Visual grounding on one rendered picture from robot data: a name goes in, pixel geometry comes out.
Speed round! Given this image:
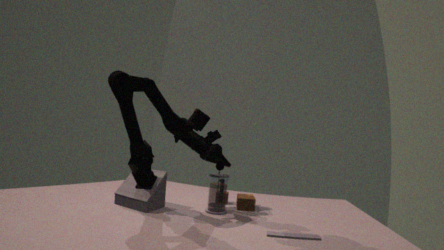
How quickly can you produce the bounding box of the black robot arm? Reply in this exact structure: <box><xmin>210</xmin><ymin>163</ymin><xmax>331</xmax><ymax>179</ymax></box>
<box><xmin>108</xmin><ymin>70</ymin><xmax>210</xmax><ymax>190</ymax></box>

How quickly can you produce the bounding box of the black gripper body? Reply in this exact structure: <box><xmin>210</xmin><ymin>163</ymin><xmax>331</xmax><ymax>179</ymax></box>
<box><xmin>190</xmin><ymin>135</ymin><xmax>221</xmax><ymax>161</ymax></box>

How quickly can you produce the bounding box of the glass french press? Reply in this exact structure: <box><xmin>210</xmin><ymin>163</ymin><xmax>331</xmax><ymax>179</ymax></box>
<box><xmin>205</xmin><ymin>164</ymin><xmax>229</xmax><ymax>215</ymax></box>

